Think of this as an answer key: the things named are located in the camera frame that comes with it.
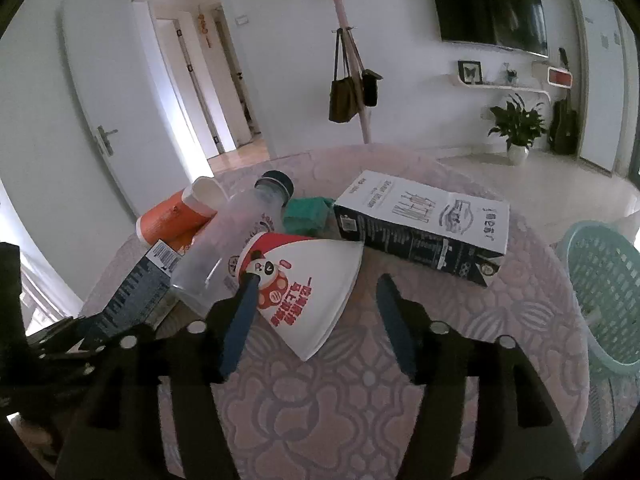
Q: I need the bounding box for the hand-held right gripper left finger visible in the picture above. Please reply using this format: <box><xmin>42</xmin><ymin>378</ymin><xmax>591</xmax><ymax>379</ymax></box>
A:
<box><xmin>55</xmin><ymin>272</ymin><xmax>261</xmax><ymax>480</ymax></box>

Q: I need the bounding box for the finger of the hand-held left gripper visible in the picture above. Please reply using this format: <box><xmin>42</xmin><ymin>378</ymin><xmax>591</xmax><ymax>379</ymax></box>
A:
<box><xmin>25</xmin><ymin>316</ymin><xmax>108</xmax><ymax>361</ymax></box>

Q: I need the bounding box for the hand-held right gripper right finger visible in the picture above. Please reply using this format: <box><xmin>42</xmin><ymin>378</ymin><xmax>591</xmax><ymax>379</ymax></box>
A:
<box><xmin>375</xmin><ymin>272</ymin><xmax>586</xmax><ymax>480</ymax></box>

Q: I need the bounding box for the clear plastic bottle dark cap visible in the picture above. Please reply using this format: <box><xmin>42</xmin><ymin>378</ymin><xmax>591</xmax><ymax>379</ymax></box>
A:
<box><xmin>170</xmin><ymin>170</ymin><xmax>296</xmax><ymax>318</ymax></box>

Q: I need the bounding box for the dark blue barcode packet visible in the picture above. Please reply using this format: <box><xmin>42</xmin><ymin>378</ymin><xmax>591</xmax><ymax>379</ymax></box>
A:
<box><xmin>87</xmin><ymin>240</ymin><xmax>186</xmax><ymax>351</ymax></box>

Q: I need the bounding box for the white paper bowl red print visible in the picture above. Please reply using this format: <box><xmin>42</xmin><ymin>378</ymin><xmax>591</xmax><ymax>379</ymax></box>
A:
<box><xmin>237</xmin><ymin>232</ymin><xmax>366</xmax><ymax>361</ymax></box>

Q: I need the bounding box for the black and white carton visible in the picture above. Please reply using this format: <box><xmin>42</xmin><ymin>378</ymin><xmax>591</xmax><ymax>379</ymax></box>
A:
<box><xmin>332</xmin><ymin>170</ymin><xmax>511</xmax><ymax>288</ymax></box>

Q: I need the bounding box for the green sponge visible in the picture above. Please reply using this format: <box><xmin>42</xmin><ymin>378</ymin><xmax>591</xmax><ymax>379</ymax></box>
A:
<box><xmin>282</xmin><ymin>196</ymin><xmax>336</xmax><ymax>236</ymax></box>

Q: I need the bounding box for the orange paper cup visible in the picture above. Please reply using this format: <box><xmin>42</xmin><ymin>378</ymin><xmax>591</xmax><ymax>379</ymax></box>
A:
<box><xmin>135</xmin><ymin>175</ymin><xmax>227</xmax><ymax>256</ymax></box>

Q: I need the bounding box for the light teal plastic basket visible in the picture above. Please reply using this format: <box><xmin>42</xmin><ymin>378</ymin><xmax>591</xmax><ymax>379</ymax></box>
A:
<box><xmin>555</xmin><ymin>220</ymin><xmax>640</xmax><ymax>376</ymax></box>

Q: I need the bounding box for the pink lace tablecloth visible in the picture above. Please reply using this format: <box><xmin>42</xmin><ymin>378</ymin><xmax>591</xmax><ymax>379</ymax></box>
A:
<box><xmin>77</xmin><ymin>142</ymin><xmax>596</xmax><ymax>480</ymax></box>

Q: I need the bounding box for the white door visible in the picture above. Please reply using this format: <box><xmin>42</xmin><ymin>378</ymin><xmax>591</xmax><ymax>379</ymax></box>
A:
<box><xmin>60</xmin><ymin>0</ymin><xmax>211</xmax><ymax>221</ymax></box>

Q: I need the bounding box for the potted green plant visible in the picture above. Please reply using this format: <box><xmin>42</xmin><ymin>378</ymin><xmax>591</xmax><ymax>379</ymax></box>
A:
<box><xmin>487</xmin><ymin>92</ymin><xmax>548</xmax><ymax>166</ymax></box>

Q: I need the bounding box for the brown tote bag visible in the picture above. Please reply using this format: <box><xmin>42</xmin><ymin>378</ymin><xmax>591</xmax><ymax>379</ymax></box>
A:
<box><xmin>328</xmin><ymin>27</ymin><xmax>363</xmax><ymax>123</ymax></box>

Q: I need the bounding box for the small black bag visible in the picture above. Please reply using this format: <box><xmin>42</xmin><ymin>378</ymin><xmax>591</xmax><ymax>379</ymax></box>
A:
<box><xmin>360</xmin><ymin>67</ymin><xmax>383</xmax><ymax>108</ymax></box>

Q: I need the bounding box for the black guitar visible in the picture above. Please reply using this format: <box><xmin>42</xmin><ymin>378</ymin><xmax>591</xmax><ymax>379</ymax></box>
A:
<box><xmin>547</xmin><ymin>47</ymin><xmax>580</xmax><ymax>156</ymax></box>

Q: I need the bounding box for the white standing air conditioner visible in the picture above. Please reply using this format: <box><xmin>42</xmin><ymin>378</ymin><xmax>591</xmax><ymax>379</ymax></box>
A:
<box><xmin>572</xmin><ymin>0</ymin><xmax>626</xmax><ymax>176</ymax></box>

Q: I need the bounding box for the wooden coat rack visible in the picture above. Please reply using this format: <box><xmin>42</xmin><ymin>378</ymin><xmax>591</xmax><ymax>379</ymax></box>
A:
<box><xmin>320</xmin><ymin>0</ymin><xmax>373</xmax><ymax>143</ymax></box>

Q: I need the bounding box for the silver door handle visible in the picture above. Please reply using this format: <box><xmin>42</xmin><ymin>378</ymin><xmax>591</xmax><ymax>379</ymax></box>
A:
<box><xmin>95</xmin><ymin>125</ymin><xmax>119</xmax><ymax>157</ymax></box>

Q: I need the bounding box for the white curved wall shelf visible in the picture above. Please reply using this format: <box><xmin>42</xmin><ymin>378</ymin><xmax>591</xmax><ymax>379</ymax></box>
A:
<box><xmin>440</xmin><ymin>74</ymin><xmax>551</xmax><ymax>106</ymax></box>

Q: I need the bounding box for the black picture frame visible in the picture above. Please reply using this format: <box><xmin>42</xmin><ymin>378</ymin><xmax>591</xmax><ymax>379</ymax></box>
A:
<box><xmin>457</xmin><ymin>60</ymin><xmax>483</xmax><ymax>85</ymax></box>

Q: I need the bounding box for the black wall television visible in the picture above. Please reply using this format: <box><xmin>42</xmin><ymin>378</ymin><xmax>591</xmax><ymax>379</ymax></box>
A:
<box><xmin>424</xmin><ymin>0</ymin><xmax>549</xmax><ymax>58</ymax></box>

